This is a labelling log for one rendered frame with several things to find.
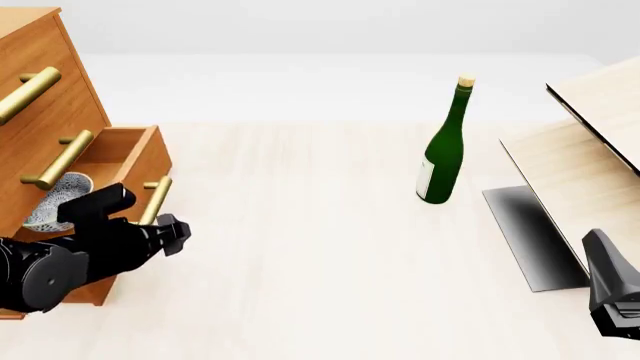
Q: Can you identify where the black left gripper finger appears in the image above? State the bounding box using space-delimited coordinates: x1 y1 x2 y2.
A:
56 188 119 226

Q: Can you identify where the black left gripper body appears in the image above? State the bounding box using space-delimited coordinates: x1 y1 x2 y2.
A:
106 182 138 219

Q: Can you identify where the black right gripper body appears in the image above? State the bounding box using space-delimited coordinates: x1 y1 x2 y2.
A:
590 294 640 342

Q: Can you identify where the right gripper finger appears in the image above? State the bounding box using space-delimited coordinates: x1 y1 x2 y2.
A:
580 228 640 312

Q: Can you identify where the patterned black and white bowl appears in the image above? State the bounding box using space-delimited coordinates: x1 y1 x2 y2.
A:
22 171 95 233

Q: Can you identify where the open wooden drawer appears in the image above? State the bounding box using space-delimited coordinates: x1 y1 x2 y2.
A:
14 125 174 307

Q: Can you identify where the wooden cabinet with drawers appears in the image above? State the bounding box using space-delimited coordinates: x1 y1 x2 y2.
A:
0 6 174 321

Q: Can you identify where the pale wooden wine rack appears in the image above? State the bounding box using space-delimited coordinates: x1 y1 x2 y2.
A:
481 55 640 294

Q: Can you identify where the green wine bottle with cork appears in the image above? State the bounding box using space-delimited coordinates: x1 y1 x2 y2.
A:
414 72 478 206

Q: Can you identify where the short brass drawer handle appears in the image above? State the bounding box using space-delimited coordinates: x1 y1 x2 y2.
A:
138 174 174 227

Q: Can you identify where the medium brass drawer handle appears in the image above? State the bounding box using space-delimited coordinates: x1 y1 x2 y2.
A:
20 129 96 191

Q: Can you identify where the wooden drawer with medium handle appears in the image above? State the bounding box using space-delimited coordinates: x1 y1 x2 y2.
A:
0 80 114 234

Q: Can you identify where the long brass drawer handle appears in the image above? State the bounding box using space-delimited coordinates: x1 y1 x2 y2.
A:
0 66 63 127

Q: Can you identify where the wooden drawer with long handle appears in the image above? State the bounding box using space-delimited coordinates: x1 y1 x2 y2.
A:
0 16 100 151

